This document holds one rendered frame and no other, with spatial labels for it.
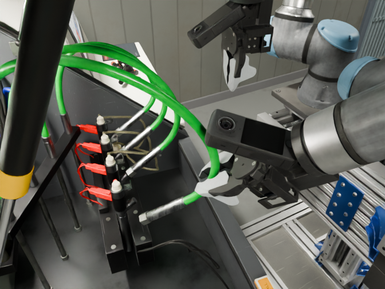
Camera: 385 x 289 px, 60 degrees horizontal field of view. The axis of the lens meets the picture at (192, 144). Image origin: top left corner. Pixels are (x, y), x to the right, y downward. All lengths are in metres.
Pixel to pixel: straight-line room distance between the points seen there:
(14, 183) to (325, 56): 0.93
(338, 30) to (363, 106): 0.68
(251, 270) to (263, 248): 0.95
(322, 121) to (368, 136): 0.05
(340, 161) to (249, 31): 0.38
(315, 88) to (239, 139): 0.70
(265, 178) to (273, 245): 1.29
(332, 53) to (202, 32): 0.48
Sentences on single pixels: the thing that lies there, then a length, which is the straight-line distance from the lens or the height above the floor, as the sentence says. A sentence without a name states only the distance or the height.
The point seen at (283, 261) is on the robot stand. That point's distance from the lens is 1.69.
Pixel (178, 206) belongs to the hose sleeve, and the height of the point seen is 1.17.
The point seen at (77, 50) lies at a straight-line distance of 0.60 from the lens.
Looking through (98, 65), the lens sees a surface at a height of 1.42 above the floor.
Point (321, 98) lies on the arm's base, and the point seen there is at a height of 1.07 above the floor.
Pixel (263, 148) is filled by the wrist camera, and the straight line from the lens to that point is 0.41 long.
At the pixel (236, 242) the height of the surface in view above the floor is 0.95.
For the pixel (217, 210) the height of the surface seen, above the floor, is 0.95.
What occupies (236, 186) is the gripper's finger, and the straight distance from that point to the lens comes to 0.45.
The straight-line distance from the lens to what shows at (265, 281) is 0.74.
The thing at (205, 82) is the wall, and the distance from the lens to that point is 2.90.
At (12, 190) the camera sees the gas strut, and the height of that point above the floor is 1.46.
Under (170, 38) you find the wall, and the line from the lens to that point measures 2.58.
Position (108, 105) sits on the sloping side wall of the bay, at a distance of 0.93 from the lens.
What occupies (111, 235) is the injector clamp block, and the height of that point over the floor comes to 0.98.
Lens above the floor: 1.60
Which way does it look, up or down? 39 degrees down
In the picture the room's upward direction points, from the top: straight up
